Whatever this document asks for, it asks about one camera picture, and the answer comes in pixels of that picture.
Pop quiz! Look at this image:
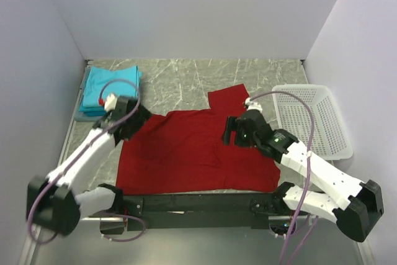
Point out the red t shirt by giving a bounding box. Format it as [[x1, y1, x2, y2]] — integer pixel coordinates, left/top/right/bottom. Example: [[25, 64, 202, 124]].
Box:
[[116, 84, 280, 195]]

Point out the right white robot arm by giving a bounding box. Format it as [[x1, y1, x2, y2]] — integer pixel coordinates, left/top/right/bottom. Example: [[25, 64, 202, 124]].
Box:
[[222, 109, 384, 243]]

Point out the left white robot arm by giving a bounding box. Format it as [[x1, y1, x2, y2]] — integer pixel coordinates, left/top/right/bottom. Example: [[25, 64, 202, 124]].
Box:
[[26, 94, 152, 236]]

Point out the teal folded t shirt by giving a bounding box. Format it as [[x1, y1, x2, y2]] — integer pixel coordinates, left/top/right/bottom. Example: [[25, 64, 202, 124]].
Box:
[[78, 105, 106, 117]]

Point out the light blue folded t shirt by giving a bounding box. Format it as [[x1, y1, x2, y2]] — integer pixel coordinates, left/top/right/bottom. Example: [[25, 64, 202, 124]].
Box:
[[81, 65, 143, 108]]

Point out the white plastic perforated basket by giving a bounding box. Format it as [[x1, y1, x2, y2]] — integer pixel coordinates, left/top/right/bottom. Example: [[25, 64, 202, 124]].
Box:
[[272, 84, 354, 161]]

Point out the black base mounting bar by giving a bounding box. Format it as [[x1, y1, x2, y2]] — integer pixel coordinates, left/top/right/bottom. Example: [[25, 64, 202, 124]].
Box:
[[86, 193, 311, 232]]

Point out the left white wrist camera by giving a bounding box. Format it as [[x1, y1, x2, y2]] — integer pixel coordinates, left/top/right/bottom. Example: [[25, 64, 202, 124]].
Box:
[[99, 93, 118, 112]]

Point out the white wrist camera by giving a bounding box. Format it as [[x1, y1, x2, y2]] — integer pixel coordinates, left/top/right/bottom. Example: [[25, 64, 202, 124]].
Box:
[[244, 97, 263, 113], [99, 93, 118, 112]]

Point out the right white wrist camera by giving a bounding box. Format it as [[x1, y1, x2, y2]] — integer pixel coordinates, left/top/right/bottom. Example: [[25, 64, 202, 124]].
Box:
[[244, 97, 263, 113]]

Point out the aluminium frame rail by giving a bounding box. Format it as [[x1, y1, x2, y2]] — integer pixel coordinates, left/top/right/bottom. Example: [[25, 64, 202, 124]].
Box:
[[30, 60, 360, 222]]

